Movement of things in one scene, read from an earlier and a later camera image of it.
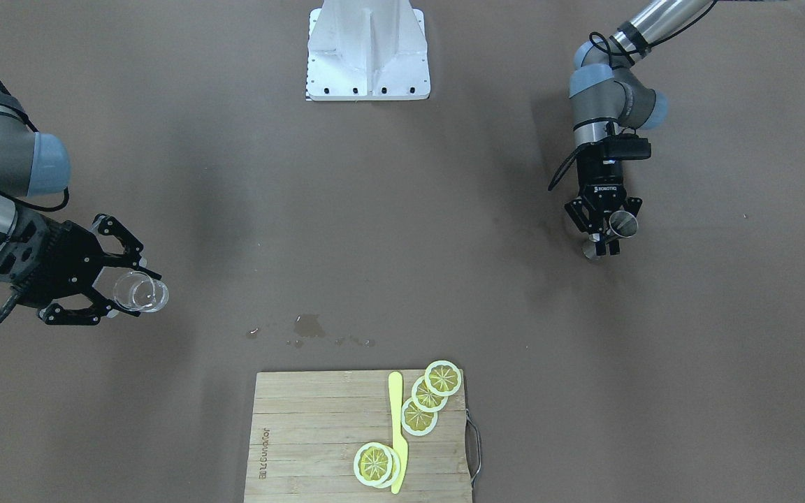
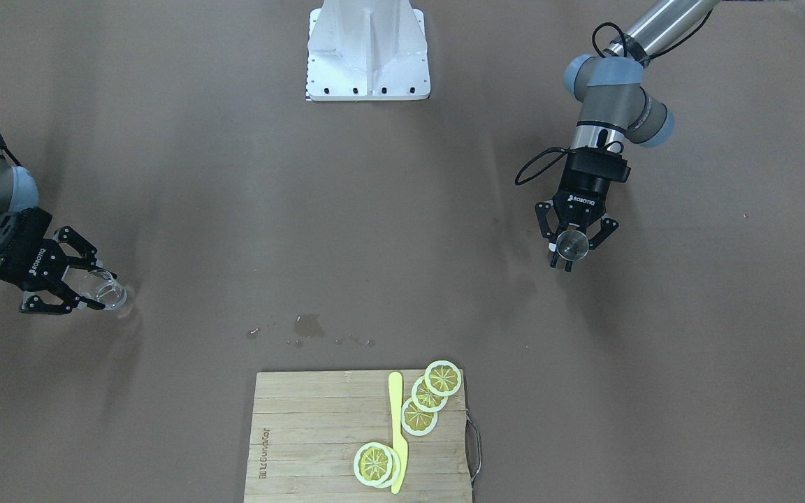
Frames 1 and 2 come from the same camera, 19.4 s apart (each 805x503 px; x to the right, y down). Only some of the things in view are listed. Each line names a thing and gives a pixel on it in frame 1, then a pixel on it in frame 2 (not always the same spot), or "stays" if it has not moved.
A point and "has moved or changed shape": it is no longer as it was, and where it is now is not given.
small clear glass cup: [135, 291] has moved or changed shape
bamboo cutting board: [306, 427] stays
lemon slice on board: [442, 378] stays
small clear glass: [622, 224] → [572, 245]
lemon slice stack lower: [376, 465] stays
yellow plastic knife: [400, 451] stays
